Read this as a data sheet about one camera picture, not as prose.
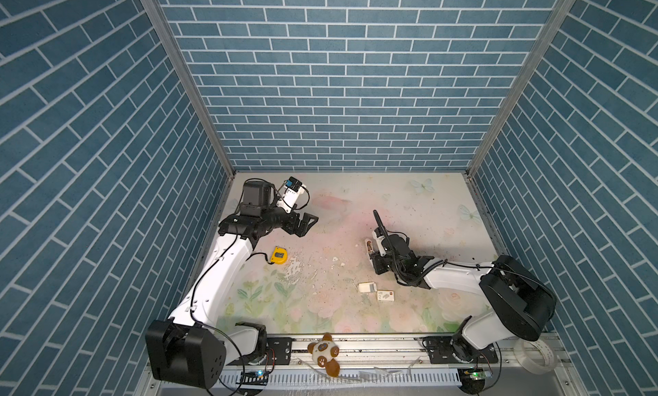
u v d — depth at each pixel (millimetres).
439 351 734
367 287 866
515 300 446
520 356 722
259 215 586
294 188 663
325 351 709
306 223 680
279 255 914
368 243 914
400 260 693
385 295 831
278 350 736
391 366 722
